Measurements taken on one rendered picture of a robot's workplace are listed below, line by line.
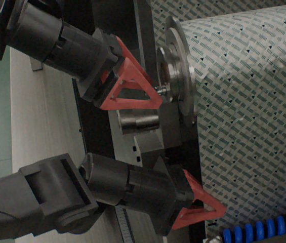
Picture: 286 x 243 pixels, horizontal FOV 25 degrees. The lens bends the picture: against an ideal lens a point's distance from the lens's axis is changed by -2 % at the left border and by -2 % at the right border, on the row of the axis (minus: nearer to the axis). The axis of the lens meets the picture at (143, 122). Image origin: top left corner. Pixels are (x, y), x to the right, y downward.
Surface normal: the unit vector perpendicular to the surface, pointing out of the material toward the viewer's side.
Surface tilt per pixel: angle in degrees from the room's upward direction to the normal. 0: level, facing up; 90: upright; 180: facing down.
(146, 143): 0
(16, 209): 37
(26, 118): 0
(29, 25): 74
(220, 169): 90
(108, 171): 46
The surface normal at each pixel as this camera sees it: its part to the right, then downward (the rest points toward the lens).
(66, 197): 0.38, -0.58
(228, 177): 0.19, 0.44
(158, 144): -0.11, -0.88
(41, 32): 0.38, 0.12
